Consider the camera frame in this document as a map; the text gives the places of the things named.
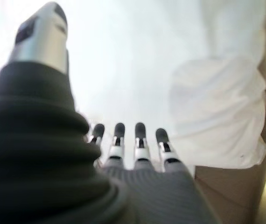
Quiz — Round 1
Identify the white duvet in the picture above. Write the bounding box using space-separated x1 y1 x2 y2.
0 0 266 169

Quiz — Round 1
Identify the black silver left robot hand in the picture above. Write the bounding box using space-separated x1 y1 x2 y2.
0 1 222 224

